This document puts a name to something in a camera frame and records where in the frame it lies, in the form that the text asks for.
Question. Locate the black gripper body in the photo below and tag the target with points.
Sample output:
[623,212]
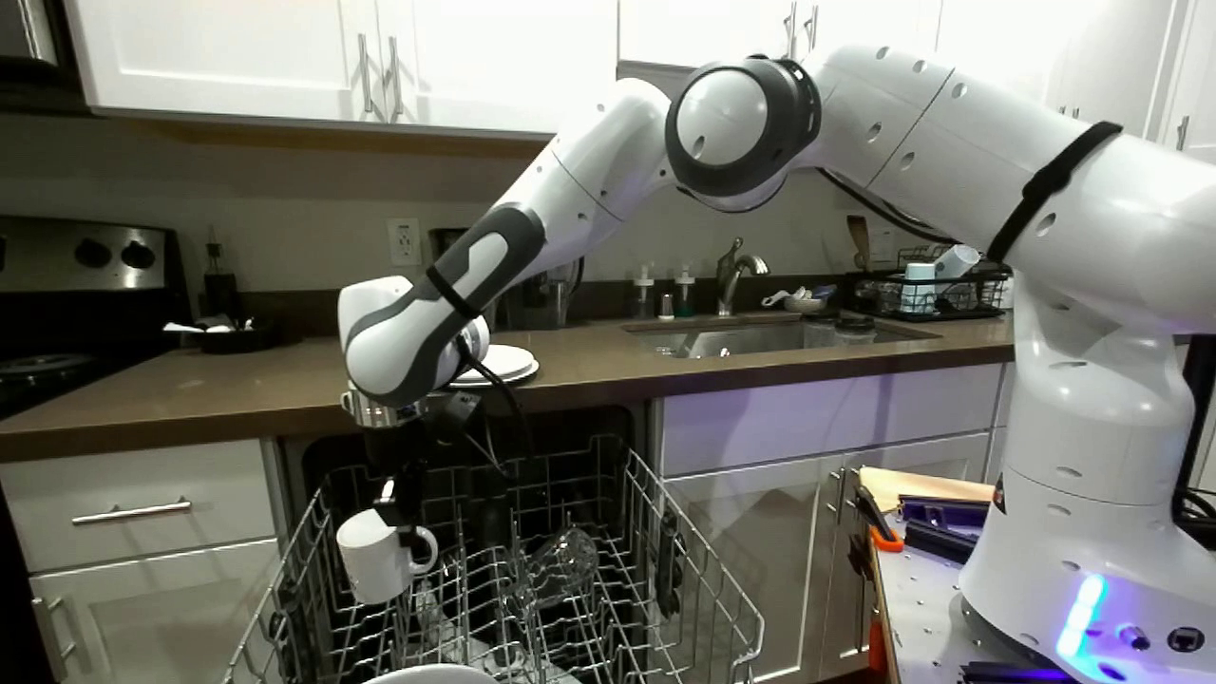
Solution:
[424,451]

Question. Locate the white mug cup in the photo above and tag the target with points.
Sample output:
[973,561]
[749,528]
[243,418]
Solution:
[376,555]

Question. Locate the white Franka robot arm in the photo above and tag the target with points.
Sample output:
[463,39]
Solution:
[1104,380]

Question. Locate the open dishwasher door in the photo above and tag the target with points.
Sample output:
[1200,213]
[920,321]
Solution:
[824,404]

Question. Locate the white dinner plate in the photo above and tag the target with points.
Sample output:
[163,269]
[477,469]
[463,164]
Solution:
[501,380]
[510,361]

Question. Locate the clear glass in rack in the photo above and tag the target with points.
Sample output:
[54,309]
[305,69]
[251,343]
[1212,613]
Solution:
[566,565]

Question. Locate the white dish in rack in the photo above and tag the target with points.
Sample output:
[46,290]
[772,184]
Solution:
[433,674]

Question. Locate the black coffee maker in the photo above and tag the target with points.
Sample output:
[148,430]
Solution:
[545,303]
[443,236]

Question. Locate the black pan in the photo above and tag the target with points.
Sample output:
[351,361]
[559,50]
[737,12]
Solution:
[235,335]

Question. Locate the white cabinet drawer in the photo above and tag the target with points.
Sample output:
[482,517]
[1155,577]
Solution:
[137,482]

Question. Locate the white lower cabinet door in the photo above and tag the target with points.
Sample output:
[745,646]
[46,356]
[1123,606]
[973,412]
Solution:
[167,620]

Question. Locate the dark glass bottle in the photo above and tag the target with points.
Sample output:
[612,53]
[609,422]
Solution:
[224,286]

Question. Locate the steel sink faucet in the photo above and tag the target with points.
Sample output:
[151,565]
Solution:
[737,271]

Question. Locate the black steel stove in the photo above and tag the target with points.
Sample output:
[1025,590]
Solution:
[79,305]

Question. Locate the steel kitchen sink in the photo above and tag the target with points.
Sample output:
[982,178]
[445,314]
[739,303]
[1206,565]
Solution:
[772,335]

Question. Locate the wooden dish brush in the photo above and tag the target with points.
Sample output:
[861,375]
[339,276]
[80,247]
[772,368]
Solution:
[861,240]

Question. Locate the light wooden board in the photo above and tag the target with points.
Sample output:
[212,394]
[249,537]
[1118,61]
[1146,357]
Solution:
[927,485]

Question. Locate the white plastic container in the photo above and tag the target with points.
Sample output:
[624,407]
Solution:
[916,286]

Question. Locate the robot cart table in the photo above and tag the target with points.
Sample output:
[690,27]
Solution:
[927,620]

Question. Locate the black clamp tool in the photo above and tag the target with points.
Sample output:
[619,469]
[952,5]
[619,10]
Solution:
[952,526]

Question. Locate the black dish drying rack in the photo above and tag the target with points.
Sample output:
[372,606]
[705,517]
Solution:
[963,297]

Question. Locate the steel over-range microwave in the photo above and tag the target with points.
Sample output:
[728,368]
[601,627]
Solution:
[23,32]

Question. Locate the white wall outlet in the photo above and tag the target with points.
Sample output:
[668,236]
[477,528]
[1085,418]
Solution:
[406,240]

